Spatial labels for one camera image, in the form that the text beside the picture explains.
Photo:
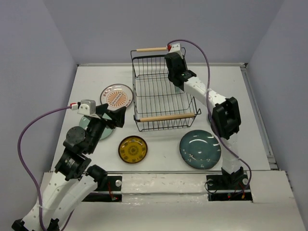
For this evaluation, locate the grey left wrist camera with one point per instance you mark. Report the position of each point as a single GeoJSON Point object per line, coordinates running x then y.
{"type": "Point", "coordinates": [87, 107]}

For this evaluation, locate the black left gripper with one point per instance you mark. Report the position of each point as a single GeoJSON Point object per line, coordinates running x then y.
{"type": "Point", "coordinates": [118, 116]}

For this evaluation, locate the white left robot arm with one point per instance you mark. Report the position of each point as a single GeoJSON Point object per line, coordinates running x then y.
{"type": "Point", "coordinates": [73, 178]}

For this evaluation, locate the white plate orange sunburst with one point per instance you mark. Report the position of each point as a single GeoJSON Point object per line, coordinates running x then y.
{"type": "Point", "coordinates": [117, 96]}

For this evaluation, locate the large dark teal plate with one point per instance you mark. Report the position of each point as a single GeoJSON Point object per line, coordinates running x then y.
{"type": "Point", "coordinates": [200, 149]}

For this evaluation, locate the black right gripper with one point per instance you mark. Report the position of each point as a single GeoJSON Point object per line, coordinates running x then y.
{"type": "Point", "coordinates": [184, 62]}

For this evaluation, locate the pale green plate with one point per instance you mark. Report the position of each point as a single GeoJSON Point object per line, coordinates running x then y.
{"type": "Point", "coordinates": [107, 131]}

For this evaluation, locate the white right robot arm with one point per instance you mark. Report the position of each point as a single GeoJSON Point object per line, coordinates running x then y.
{"type": "Point", "coordinates": [223, 115]}

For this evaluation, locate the black wire dish rack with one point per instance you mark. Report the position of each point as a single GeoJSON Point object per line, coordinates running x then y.
{"type": "Point", "coordinates": [156, 104]}

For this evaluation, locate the yellow brown rimmed plate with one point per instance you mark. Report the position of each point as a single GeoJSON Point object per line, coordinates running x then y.
{"type": "Point", "coordinates": [132, 149]}

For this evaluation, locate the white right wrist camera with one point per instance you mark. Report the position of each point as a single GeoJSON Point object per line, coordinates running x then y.
{"type": "Point", "coordinates": [175, 48]}

